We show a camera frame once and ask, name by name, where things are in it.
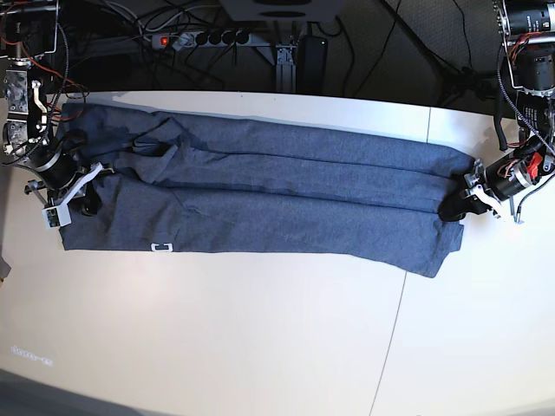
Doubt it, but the blue heathered T-shirt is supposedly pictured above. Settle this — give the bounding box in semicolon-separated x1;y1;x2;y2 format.
58;105;473;277

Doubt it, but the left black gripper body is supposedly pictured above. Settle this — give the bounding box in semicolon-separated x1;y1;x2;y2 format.
484;153;540;201

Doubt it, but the aluminium table frame post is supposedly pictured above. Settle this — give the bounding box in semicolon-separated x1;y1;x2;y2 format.
252;20;316;94

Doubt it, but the black camera tripod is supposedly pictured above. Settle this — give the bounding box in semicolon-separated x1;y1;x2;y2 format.
369;1;497;107

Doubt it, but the grey box under table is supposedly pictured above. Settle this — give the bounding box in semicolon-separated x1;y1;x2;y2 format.
219;0;343;22

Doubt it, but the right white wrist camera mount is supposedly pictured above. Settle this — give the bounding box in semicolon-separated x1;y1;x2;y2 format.
24;162;115;230

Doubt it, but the power strip with red switch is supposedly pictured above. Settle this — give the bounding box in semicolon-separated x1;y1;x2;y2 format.
150;29;254;52

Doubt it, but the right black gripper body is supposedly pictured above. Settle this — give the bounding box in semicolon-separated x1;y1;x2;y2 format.
36;149;89;195

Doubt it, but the black power adapter brick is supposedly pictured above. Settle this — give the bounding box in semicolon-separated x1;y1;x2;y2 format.
297;36;328;95

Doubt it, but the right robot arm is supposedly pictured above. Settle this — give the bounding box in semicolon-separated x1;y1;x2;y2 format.
1;1;103;227

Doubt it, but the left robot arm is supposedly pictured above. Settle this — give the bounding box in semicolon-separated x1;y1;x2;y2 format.
439;1;554;223

